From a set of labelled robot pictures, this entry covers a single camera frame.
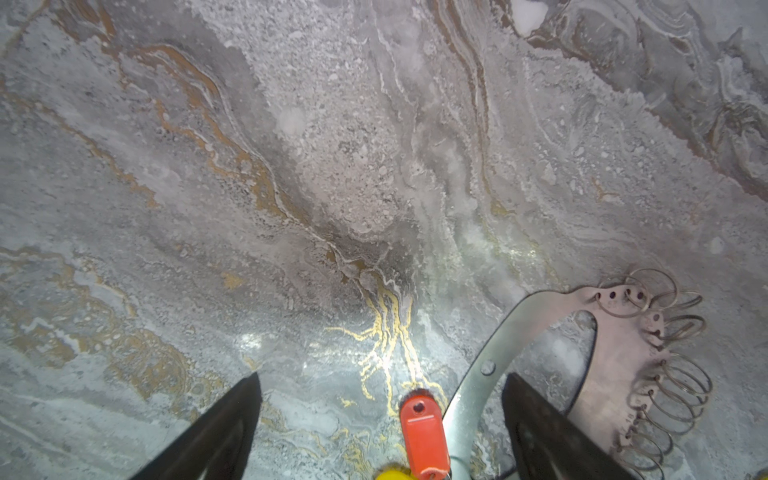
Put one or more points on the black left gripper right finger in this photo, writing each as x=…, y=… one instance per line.
x=545, y=444

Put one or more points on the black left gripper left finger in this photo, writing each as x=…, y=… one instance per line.
x=218, y=444

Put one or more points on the yellow key tag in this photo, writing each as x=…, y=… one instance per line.
x=394, y=472

